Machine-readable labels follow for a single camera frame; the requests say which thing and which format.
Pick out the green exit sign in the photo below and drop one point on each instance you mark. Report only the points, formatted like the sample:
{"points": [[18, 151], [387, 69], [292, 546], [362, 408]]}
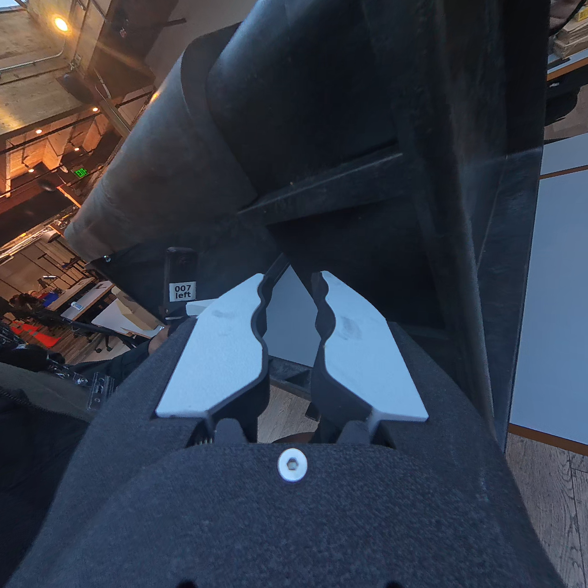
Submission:
{"points": [[81, 172]]}

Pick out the stack of cardboard sheets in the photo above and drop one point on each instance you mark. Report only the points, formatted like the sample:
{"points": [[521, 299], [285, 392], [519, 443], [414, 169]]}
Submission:
{"points": [[572, 36]]}

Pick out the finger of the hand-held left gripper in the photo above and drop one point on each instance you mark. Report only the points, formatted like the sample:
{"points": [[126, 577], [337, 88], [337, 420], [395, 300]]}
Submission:
{"points": [[200, 307]]}

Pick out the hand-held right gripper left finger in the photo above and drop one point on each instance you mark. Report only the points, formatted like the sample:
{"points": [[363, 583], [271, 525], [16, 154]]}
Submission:
{"points": [[216, 358]]}

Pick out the white office table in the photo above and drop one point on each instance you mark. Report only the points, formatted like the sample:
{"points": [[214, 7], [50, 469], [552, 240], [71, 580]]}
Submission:
{"points": [[76, 301], [110, 321]]}

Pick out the red orange object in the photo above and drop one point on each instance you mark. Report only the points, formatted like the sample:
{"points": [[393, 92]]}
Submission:
{"points": [[36, 333]]}

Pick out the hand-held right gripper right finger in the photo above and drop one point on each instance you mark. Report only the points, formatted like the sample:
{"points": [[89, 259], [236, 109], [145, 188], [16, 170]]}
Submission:
{"points": [[367, 363]]}

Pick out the cardboard box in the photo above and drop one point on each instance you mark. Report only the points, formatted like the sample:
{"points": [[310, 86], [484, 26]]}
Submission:
{"points": [[135, 310]]}

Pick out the round ceiling lamp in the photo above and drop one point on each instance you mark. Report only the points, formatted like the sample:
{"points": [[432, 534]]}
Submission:
{"points": [[60, 24]]}

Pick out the person's left hand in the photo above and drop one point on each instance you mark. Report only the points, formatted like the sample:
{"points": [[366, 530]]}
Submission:
{"points": [[159, 342]]}

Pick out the clear acrylic bracket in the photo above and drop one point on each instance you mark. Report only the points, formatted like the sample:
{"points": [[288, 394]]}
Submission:
{"points": [[99, 390]]}

